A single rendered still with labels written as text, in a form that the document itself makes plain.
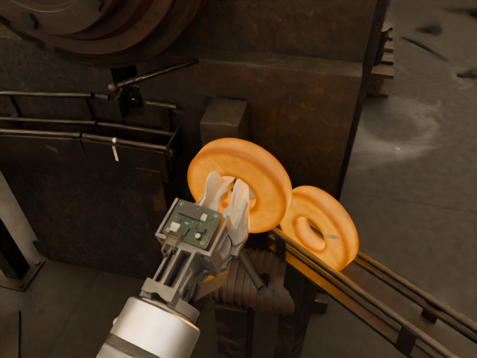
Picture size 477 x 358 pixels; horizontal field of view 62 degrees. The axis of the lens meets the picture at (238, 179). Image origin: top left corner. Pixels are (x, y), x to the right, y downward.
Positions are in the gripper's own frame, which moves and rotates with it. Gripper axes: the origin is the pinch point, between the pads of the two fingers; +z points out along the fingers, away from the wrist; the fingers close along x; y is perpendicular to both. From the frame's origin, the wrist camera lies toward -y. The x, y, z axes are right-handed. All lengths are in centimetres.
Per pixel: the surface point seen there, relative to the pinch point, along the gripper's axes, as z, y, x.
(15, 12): 8.0, 14.1, 38.0
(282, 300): -5.2, -34.6, -8.0
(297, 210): 4.2, -12.4, -7.4
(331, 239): 1.1, -12.0, -14.1
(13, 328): -35, -77, 73
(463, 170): 102, -118, -56
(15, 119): 8, -20, 65
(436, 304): -2.6, -13.9, -30.8
